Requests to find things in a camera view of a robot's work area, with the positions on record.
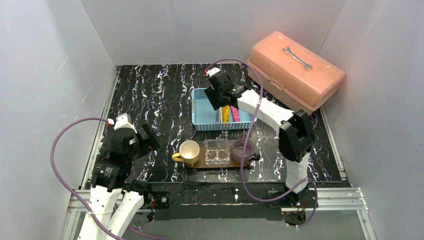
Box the purple translucent cup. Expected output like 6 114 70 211
231 138 261 164

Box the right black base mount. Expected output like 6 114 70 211
267 189 318 211

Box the silver open-end wrench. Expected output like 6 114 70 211
282 47 313 71

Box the cream yellow mug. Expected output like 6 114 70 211
171 140 200 165

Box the aluminium frame rail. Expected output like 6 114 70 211
66 187 369 213

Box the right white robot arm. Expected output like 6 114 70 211
204 67 316 202

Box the brown wooden oval tray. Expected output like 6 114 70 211
185 146 241 169

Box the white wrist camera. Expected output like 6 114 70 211
204 67 221 78
113 113 138 134

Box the light blue plastic basket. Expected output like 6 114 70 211
191 88 256 132

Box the pink plastic toolbox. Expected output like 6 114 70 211
247 31 345 115

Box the yellow toothpaste tube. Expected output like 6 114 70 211
221 105 230 123

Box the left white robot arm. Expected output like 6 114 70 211
78 123 160 240

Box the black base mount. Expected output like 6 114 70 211
139 191 171 210
267 189 318 211

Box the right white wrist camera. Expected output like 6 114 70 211
204 67 221 78

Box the pink toothpaste tube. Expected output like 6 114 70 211
230 106 241 122

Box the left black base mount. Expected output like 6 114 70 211
139 191 171 210

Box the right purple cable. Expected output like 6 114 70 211
203 58 319 229

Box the grey toothbrush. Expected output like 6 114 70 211
215 108 222 123

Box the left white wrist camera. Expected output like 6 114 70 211
113 113 138 134

